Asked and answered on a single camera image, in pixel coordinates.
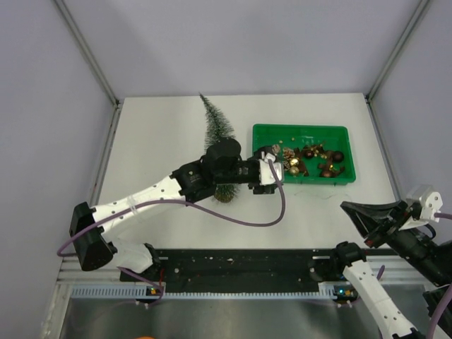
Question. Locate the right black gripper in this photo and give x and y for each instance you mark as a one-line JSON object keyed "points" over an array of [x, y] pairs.
{"points": [[367, 216]]}

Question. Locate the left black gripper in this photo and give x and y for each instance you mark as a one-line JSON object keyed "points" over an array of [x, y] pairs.
{"points": [[262, 189]]}

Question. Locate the small green christmas tree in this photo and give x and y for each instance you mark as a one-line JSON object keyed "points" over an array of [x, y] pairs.
{"points": [[218, 127]]}

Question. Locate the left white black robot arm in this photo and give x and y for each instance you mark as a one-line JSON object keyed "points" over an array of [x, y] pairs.
{"points": [[96, 230]]}

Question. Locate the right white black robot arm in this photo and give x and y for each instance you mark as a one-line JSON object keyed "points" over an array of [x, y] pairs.
{"points": [[430, 261]]}

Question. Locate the dark red bauble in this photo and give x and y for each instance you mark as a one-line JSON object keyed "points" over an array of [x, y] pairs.
{"points": [[338, 156]]}

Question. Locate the green plastic tray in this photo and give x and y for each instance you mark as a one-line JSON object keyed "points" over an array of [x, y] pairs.
{"points": [[313, 147]]}

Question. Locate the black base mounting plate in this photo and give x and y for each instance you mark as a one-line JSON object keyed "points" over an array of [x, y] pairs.
{"points": [[243, 270]]}

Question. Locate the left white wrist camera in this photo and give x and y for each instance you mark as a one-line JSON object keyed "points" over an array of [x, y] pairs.
{"points": [[271, 169]]}

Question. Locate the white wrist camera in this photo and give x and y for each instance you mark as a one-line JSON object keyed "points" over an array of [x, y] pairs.
{"points": [[271, 169], [424, 202]]}

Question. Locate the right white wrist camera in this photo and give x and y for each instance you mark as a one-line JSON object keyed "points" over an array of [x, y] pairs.
{"points": [[424, 202]]}

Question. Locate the grey slotted cable duct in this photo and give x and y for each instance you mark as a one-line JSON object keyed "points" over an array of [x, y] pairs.
{"points": [[144, 292]]}

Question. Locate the right aluminium frame post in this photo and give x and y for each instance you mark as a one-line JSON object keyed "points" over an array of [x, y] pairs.
{"points": [[396, 53]]}

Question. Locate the aluminium frame post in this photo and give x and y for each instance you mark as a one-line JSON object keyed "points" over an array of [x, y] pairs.
{"points": [[396, 53], [85, 50]]}

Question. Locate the left aluminium frame post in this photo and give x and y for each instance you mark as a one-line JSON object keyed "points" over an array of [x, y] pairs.
{"points": [[85, 50]]}

